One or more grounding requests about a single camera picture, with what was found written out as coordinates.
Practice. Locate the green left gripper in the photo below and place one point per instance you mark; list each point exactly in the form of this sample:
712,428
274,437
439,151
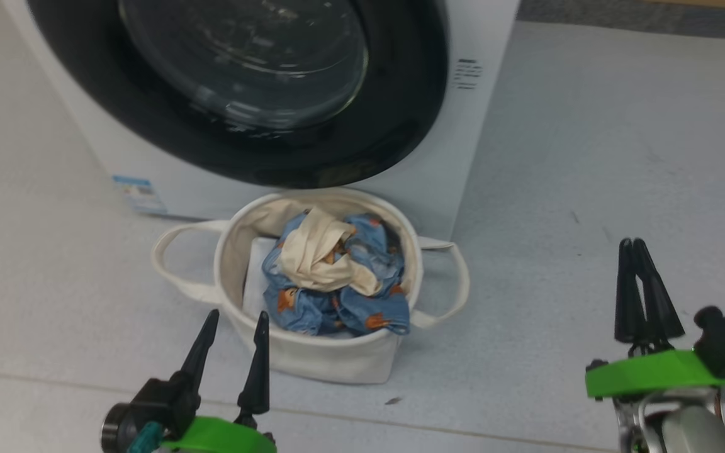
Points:
224,437

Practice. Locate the blue cartoon print garment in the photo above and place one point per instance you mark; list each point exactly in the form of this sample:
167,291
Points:
362,308

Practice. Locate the beige cloth garment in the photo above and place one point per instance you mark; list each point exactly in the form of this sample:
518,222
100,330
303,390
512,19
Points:
318,258

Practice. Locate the brass floor strip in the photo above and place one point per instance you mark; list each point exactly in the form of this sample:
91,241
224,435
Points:
702,3

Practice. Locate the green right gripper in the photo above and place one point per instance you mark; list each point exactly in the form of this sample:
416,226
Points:
652,374

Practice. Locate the blue energy label sticker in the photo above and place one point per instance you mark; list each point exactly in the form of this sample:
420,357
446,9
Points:
140,195

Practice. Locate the cream canvas laundry basket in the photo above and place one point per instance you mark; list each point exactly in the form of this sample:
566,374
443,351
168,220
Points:
337,358

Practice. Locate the white front-load washing machine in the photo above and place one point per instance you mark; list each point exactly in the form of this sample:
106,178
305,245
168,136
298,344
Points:
482,126

